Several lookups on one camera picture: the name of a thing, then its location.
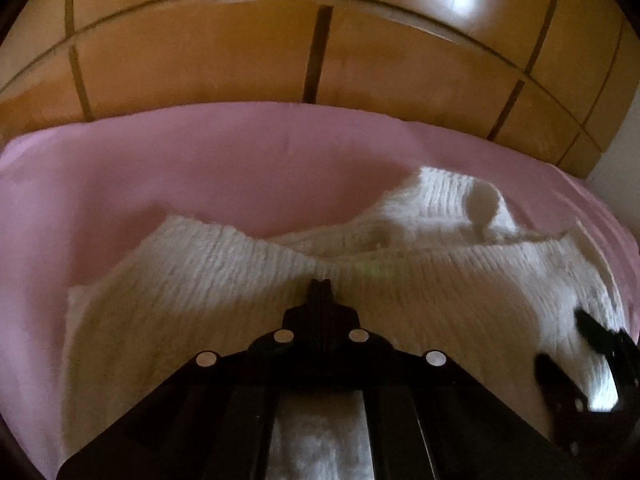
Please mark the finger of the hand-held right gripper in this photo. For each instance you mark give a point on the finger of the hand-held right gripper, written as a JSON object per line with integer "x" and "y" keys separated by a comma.
{"x": 594, "y": 329}
{"x": 554, "y": 377}

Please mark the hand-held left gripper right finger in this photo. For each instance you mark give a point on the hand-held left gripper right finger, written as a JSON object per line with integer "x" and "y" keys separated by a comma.
{"x": 328, "y": 310}

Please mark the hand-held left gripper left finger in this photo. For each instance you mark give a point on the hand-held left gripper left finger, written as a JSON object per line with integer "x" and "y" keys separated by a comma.
{"x": 315, "y": 310}

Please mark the white knitted sweater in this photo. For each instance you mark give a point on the white knitted sweater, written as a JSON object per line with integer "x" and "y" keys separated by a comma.
{"x": 200, "y": 280}

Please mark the pink bed sheet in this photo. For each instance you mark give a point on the pink bed sheet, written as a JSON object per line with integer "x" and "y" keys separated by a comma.
{"x": 200, "y": 160}

